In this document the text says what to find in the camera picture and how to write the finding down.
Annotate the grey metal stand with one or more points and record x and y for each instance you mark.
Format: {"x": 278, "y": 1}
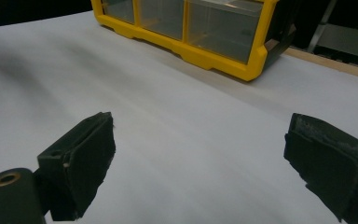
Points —
{"x": 348, "y": 40}

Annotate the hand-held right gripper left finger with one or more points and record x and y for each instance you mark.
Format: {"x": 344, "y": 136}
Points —
{"x": 80, "y": 165}

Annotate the set of transparent cabinet bins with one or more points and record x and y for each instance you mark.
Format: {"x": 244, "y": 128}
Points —
{"x": 161, "y": 18}

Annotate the clear plastic drawer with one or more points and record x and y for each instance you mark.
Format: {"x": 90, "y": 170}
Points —
{"x": 223, "y": 34}

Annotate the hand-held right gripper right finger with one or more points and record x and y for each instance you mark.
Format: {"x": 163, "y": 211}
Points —
{"x": 332, "y": 165}

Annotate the yellow drawer organizer cabinet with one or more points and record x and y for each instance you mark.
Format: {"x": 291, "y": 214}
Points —
{"x": 199, "y": 57}

